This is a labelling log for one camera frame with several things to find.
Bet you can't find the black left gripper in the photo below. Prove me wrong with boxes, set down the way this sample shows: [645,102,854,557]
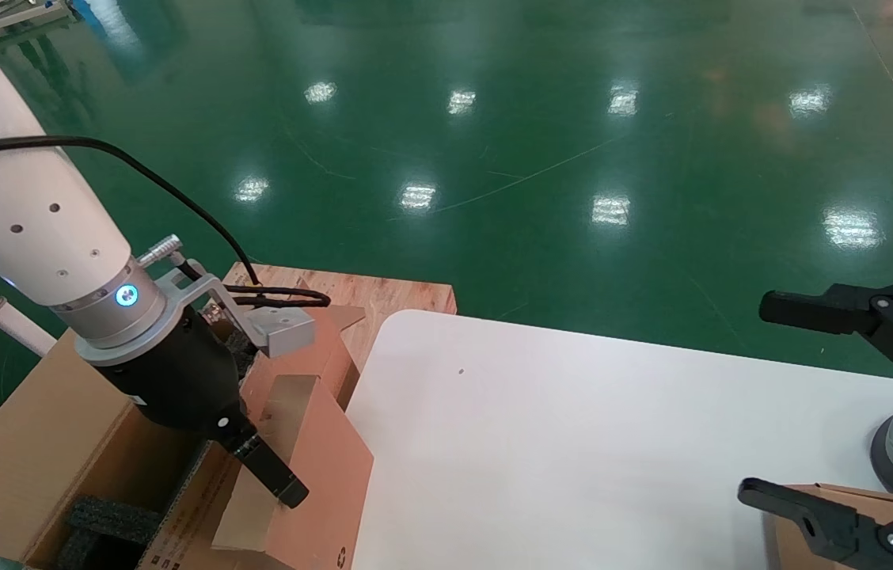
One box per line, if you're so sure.
[101,303,311,510]

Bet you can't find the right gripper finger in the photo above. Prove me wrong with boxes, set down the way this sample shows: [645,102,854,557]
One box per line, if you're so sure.
[759,277,893,398]
[738,477,893,570]

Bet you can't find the brown cardboard box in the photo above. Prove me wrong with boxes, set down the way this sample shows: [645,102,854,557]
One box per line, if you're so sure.
[213,374,375,570]

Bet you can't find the large open cardboard box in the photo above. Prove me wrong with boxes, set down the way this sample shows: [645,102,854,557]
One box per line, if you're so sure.
[0,277,366,570]

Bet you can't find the small brown cardboard carton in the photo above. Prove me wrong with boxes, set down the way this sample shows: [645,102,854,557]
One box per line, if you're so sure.
[763,483,893,570]

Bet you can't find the black foam insert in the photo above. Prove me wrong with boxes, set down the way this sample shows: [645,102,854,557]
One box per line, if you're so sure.
[59,495,166,570]
[222,329,261,379]

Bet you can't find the wooden pallet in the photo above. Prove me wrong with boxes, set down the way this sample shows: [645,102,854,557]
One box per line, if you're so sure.
[221,263,458,373]

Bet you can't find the short black cable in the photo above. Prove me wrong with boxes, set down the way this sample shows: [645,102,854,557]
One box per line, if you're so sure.
[225,283,331,310]

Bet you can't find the grey metal stand frame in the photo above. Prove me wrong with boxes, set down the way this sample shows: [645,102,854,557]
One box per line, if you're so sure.
[0,2,71,34]

